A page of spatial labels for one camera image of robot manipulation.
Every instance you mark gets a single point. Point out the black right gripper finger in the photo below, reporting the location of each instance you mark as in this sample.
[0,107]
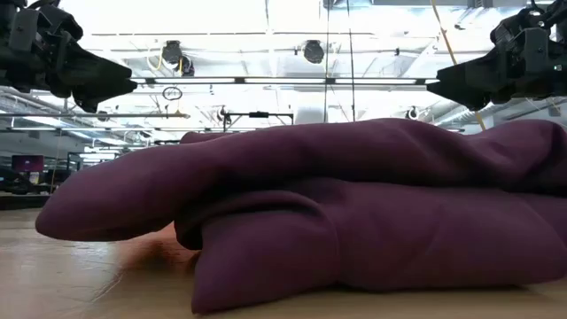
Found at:
[474,73]
[469,95]

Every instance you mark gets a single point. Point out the long ceiling light bar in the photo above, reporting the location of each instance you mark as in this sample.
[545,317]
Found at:
[283,80]

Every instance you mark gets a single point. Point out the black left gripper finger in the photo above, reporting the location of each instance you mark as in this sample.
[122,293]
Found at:
[102,95]
[93,68]

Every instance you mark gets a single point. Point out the grey ceiling pipe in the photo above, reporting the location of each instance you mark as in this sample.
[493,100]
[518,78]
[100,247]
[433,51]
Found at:
[111,115]

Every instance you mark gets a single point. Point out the folded maroon cloth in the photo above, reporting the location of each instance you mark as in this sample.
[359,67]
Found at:
[354,221]

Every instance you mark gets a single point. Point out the purple monitor screen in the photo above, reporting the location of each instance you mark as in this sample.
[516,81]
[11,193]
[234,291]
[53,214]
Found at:
[27,163]

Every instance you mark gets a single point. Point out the black gantry frame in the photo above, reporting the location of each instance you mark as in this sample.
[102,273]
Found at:
[259,114]

